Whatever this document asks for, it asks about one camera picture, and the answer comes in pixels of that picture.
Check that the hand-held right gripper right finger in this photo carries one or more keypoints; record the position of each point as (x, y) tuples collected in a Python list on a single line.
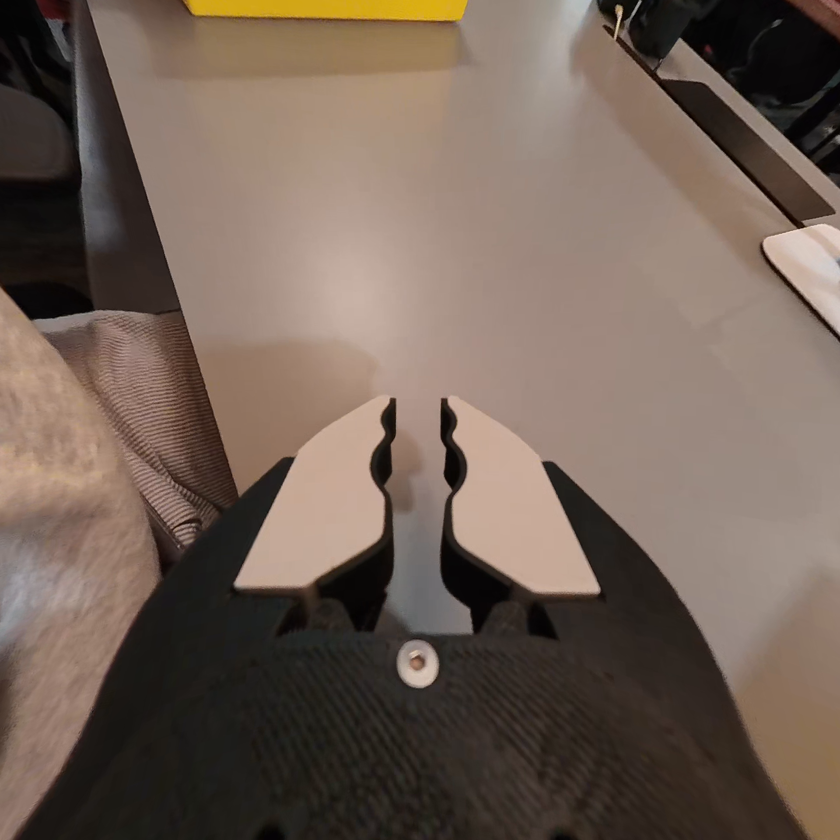
[(518, 518)]

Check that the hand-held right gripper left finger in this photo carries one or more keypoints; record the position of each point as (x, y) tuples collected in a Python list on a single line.
[(321, 512)]

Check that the grey ribbed cloth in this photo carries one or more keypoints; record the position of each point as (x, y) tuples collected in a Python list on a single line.
[(144, 407)]

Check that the person's grey sweatshirt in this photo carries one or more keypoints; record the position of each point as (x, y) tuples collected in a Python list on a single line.
[(65, 558)]

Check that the white monitor base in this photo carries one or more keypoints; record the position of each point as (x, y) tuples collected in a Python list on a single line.
[(807, 269)]

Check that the yellow plastic bin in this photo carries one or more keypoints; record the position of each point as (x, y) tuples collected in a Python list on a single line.
[(328, 8)]

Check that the black round container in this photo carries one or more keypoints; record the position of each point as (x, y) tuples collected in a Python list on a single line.
[(656, 23)]

